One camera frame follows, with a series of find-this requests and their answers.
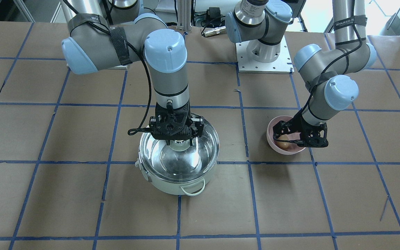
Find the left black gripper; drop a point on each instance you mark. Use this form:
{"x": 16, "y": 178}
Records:
{"x": 299, "y": 124}

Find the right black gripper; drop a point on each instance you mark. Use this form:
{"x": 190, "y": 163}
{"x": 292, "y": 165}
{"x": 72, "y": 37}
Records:
{"x": 198, "y": 125}

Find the brown egg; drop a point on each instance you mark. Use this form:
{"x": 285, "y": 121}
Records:
{"x": 283, "y": 142}

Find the glass pot lid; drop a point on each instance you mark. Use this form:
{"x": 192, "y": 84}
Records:
{"x": 180, "y": 162}

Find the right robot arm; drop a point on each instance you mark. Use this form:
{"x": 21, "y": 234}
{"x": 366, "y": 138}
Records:
{"x": 94, "y": 45}

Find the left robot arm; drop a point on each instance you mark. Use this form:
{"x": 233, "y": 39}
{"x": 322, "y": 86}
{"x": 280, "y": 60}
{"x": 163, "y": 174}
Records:
{"x": 325, "y": 73}

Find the light green cooking pot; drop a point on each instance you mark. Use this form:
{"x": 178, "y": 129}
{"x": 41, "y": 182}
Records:
{"x": 191, "y": 188}

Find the black power adapter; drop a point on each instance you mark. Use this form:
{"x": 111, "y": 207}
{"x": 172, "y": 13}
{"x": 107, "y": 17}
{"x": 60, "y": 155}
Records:
{"x": 213, "y": 13}

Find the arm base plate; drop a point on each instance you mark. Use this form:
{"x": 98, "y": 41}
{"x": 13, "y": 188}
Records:
{"x": 255, "y": 57}

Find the aluminium frame post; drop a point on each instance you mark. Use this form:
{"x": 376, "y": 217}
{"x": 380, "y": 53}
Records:
{"x": 184, "y": 15}

